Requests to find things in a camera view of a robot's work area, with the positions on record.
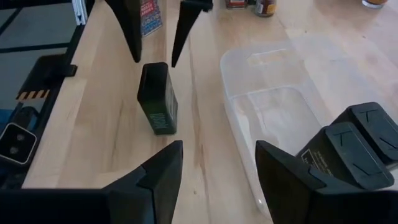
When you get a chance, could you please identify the silver aluminium extrusion bar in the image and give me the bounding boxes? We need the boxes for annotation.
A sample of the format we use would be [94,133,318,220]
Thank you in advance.
[71,0,88,26]

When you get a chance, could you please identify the small camera box white rim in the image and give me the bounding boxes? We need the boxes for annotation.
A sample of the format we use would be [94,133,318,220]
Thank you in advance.
[0,122,38,166]

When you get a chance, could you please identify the black mat hazard stripes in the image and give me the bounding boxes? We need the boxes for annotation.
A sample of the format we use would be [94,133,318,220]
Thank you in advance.
[15,53,78,102]

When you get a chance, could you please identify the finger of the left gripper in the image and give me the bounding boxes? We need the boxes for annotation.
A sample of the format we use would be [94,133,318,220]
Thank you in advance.
[104,0,143,63]
[171,0,215,68]

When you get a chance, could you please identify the dark tea boxes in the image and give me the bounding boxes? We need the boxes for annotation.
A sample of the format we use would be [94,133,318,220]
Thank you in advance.
[136,61,179,136]

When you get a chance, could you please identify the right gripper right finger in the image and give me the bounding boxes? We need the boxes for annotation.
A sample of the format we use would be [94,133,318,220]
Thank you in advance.
[254,139,398,224]

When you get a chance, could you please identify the black tins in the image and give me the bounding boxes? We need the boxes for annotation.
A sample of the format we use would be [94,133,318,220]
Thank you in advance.
[296,121,396,190]

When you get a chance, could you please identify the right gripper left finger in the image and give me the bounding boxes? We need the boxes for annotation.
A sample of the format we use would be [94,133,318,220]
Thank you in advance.
[0,139,184,224]

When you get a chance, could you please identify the clear plastic bin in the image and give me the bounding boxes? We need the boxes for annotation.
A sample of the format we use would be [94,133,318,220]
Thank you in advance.
[219,45,398,220]

